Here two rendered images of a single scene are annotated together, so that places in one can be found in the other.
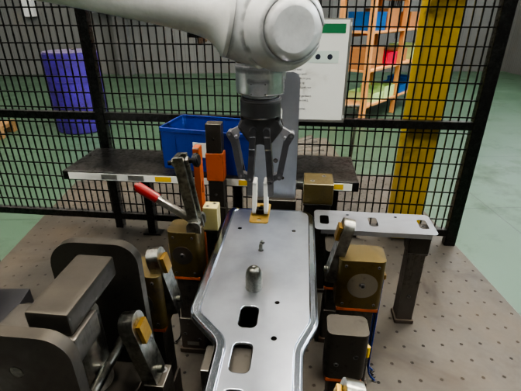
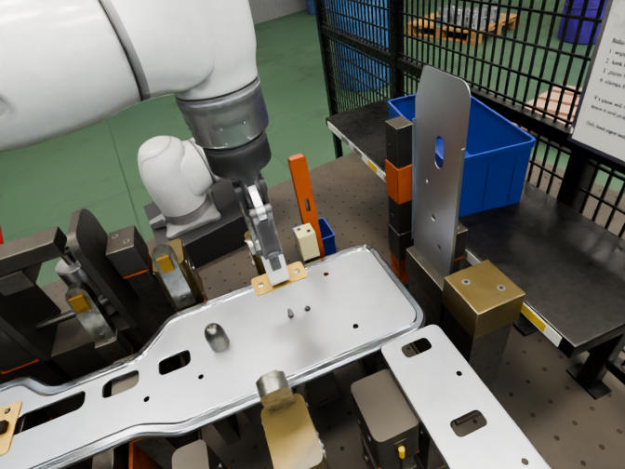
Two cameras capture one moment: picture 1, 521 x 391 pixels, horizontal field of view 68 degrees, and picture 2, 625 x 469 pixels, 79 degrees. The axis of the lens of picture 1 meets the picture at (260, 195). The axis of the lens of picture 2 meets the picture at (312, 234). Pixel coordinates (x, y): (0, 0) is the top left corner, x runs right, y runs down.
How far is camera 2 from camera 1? 77 cm
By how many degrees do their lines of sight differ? 60
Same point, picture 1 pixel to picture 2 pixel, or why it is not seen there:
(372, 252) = (299, 449)
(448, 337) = not seen: outside the picture
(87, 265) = (39, 239)
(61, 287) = (13, 245)
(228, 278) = (227, 314)
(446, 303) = not seen: outside the picture
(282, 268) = (263, 353)
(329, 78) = not seen: outside the picture
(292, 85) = (458, 106)
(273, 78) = (192, 123)
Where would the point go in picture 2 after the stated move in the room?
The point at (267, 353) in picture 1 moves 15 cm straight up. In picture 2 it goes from (126, 402) to (69, 347)
